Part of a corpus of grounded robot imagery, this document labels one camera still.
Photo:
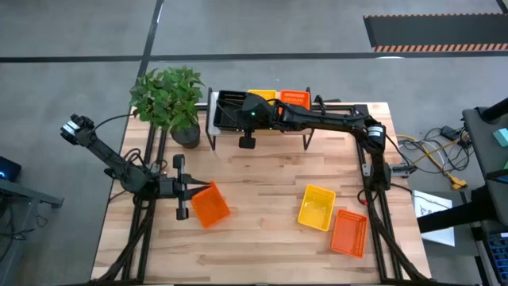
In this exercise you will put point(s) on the black hazard-striped floor mat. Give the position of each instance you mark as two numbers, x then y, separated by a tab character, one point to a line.
436	29

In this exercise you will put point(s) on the black aluminium extrusion frame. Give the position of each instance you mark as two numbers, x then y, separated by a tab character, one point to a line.
337	106

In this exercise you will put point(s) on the black plastic slotted basket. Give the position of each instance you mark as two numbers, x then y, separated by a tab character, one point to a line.
226	115

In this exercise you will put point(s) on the teal box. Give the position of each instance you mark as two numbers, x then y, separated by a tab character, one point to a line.
502	137

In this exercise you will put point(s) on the grey metal bracket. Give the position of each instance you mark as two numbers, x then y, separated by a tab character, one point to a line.
367	171

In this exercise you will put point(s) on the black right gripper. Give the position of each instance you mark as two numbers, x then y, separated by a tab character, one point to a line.
258	111

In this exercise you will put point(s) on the black power adapter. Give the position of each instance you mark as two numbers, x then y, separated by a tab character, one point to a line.
450	132

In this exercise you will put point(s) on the black device with blue light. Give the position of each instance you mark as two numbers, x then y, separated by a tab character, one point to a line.
10	168

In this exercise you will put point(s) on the wooden shelf with black frame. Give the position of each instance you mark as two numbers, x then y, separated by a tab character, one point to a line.
211	119

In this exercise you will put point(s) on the black cart leg beam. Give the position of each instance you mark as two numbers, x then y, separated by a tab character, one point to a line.
456	214

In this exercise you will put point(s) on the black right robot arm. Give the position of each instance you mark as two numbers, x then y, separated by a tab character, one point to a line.
329	119

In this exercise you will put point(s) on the orange plastic slotted basket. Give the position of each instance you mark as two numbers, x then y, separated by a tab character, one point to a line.
212	208
295	98
349	234

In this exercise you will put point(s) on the grey equipment cart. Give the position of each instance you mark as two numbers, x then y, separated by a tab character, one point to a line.
482	151

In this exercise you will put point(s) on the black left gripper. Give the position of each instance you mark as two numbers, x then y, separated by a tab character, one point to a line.
170	187

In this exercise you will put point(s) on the backlit keyboard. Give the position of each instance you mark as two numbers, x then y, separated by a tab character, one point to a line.
501	254

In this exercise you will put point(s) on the yellow plastic slotted basket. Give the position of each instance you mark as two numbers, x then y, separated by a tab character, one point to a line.
316	208
264	94

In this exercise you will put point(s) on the black clamp fixture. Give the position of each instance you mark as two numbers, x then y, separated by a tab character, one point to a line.
402	170

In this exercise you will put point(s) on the white paper sheet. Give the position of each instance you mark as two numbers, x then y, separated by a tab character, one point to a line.
430	202

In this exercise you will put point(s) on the green potted plant black pot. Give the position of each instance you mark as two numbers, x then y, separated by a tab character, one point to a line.
166	99

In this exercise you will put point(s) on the grey metal desk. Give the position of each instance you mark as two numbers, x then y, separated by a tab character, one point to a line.
24	190

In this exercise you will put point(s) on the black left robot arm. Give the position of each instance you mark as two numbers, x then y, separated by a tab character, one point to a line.
107	155

